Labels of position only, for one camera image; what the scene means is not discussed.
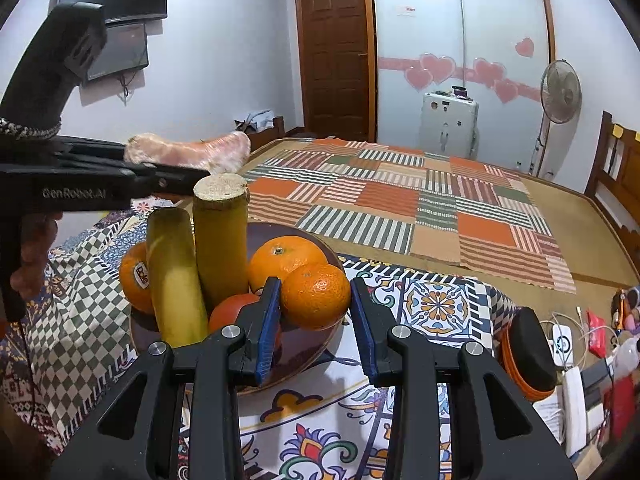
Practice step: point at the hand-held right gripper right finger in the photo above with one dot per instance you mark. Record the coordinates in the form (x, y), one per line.
(367, 340)

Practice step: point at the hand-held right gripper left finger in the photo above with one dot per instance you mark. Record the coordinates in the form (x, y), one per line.
(267, 340)

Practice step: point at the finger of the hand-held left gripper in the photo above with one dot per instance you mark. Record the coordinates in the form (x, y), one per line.
(175, 180)
(95, 150)

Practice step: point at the dark purple round plate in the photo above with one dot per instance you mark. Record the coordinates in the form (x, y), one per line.
(310, 350)

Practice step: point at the red tomato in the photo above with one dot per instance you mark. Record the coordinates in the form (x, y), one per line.
(230, 310)

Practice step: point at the small mandarin orange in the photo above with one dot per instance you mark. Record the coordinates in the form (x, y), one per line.
(315, 295)

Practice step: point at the rough-ended yellow sugarcane piece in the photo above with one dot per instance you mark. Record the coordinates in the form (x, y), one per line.
(220, 240)

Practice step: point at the smooth-ended yellow sugarcane piece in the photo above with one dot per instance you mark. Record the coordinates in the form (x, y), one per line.
(175, 285)

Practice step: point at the medium orange with sticker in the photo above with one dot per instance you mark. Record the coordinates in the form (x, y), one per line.
(132, 285)

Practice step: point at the person's left hand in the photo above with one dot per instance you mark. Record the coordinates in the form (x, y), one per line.
(37, 250)

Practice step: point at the colourful tile print cloth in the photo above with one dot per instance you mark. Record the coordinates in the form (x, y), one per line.
(440, 305)

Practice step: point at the large orange with sticker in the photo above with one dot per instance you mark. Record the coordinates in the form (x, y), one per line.
(285, 260)

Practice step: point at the grey crumpled cloth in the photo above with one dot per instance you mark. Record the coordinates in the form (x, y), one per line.
(255, 120)

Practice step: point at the wooden footboard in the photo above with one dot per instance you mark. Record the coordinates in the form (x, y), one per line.
(267, 137)

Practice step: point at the checkered patchwork print blanket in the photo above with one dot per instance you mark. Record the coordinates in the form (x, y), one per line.
(85, 310)

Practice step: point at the striped orange patchwork blanket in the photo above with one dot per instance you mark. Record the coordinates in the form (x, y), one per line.
(400, 200)

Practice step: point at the black orange-rimmed case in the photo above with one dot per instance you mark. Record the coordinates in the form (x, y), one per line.
(530, 350)

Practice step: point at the white charger box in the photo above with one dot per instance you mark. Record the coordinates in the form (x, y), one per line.
(561, 345)

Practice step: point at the brown wooden door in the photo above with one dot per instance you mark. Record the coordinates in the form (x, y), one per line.
(335, 60)

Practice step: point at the white power strip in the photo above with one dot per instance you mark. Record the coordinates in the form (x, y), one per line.
(574, 410)

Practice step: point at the red packet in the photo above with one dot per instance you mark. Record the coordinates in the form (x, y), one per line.
(596, 332)

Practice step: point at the white box appliance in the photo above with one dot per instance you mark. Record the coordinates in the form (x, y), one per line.
(450, 125)

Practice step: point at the white plastic bottle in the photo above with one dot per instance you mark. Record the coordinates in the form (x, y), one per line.
(627, 355)

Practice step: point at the red box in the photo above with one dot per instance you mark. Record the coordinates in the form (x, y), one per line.
(620, 405)

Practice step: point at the small dark jar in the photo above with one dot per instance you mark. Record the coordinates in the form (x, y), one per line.
(460, 92)

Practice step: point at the wooden headboard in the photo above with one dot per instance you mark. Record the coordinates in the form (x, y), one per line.
(620, 185)

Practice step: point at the white standing fan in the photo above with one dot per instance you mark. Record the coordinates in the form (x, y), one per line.
(562, 90)

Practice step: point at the white wardrobe with heart stickers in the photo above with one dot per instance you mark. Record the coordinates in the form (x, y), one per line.
(495, 20)

